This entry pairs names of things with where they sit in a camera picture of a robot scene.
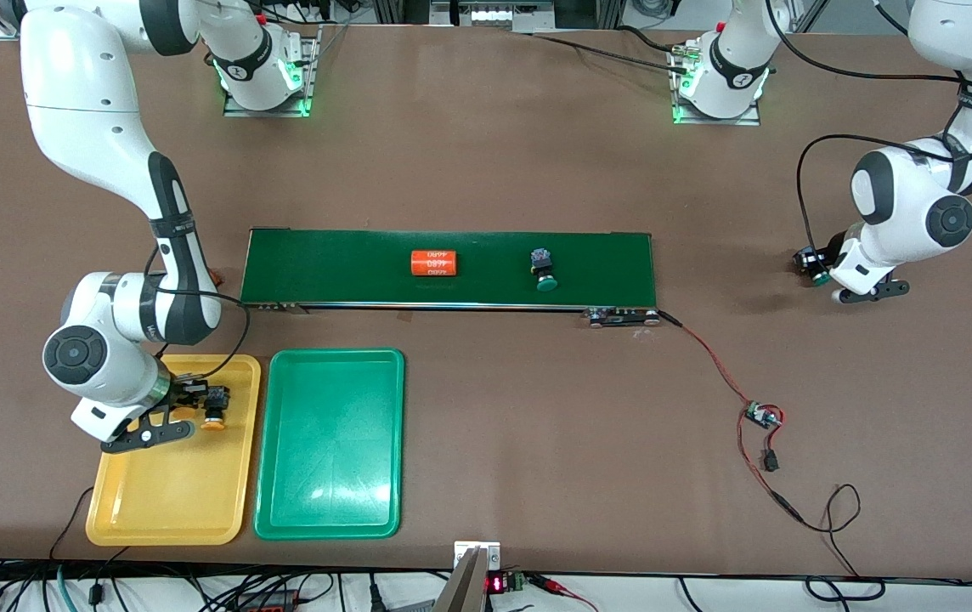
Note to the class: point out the green push button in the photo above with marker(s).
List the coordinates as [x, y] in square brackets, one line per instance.
[547, 284]
[810, 262]

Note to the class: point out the small black plug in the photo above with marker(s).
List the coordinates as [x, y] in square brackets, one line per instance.
[771, 461]

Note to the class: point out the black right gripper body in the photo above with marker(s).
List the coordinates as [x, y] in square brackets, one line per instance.
[190, 393]

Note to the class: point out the silver camera mount bracket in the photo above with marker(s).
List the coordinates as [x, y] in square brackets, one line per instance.
[477, 557]

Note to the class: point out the green plastic tray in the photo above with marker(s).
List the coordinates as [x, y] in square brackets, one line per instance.
[329, 446]

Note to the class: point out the red digit display module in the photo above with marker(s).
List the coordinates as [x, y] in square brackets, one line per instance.
[496, 584]

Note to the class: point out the grey equipment box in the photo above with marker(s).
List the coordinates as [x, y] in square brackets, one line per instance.
[494, 15]

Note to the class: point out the small green circuit board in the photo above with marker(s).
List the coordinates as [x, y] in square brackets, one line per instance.
[763, 416]

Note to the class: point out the yellow plastic tray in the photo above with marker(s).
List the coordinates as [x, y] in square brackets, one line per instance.
[163, 493]

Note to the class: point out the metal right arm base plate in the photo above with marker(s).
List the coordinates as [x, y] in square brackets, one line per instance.
[312, 68]

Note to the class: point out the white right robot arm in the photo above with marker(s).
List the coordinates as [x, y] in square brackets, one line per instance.
[78, 357]

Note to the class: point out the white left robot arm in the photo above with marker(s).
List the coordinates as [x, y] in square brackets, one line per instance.
[949, 221]

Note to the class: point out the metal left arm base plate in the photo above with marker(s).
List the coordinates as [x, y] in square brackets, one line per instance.
[690, 115]

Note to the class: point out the red clip lead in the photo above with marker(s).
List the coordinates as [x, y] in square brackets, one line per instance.
[558, 586]

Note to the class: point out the green conveyor belt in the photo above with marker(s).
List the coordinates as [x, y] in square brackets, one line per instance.
[605, 268]

